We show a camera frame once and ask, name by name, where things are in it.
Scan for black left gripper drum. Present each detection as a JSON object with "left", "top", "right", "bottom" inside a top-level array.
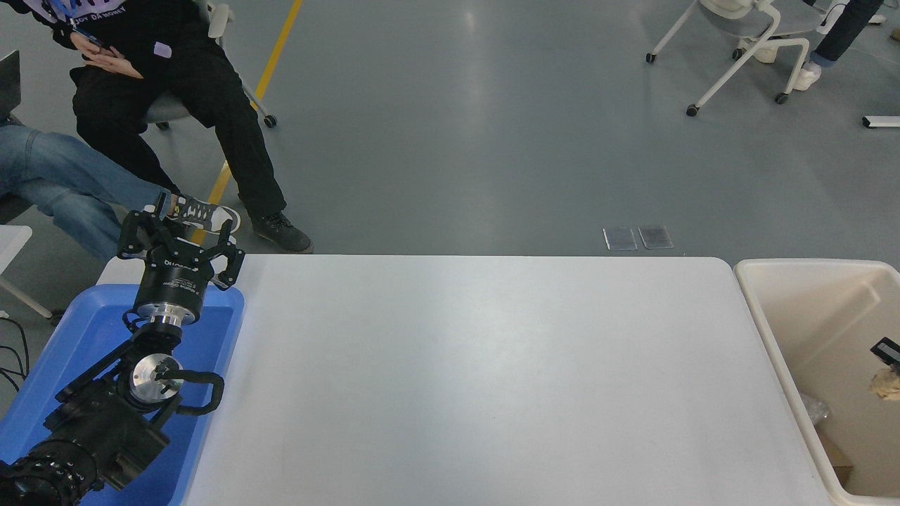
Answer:
[{"left": 134, "top": 252, "right": 219, "bottom": 314}]

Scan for tan paper ball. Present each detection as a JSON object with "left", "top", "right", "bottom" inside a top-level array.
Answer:
[{"left": 868, "top": 368, "right": 900, "bottom": 402}]

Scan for person's hand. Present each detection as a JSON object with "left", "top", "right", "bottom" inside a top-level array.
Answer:
[{"left": 70, "top": 32, "right": 146, "bottom": 81}]

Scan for large pale bin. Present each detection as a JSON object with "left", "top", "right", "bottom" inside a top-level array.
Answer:
[{"left": 733, "top": 259, "right": 900, "bottom": 506}]

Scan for clear plastic scrap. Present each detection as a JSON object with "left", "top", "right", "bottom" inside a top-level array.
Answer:
[{"left": 798, "top": 392, "right": 833, "bottom": 427}]

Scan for person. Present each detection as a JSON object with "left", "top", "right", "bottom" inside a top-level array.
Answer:
[
  {"left": 21, "top": 0, "right": 314, "bottom": 254},
  {"left": 0, "top": 116, "right": 241, "bottom": 262},
  {"left": 795, "top": 0, "right": 885, "bottom": 92}
]

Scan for blue plastic tray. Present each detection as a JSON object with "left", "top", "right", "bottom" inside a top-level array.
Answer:
[{"left": 0, "top": 283, "right": 245, "bottom": 506}]

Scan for grey wheeled office chair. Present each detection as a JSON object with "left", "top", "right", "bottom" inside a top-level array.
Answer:
[{"left": 141, "top": 0, "right": 278, "bottom": 132}]

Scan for white side table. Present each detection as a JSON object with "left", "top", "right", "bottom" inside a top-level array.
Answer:
[{"left": 0, "top": 225, "right": 64, "bottom": 325}]

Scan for dark chair seat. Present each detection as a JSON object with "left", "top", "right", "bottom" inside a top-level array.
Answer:
[{"left": 0, "top": 193, "right": 34, "bottom": 226}]

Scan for white wheeled chair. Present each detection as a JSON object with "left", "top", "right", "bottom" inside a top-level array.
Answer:
[{"left": 645, "top": 0, "right": 827, "bottom": 117}]

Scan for black floor cables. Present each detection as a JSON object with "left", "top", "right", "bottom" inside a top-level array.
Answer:
[{"left": 0, "top": 316, "right": 30, "bottom": 394}]

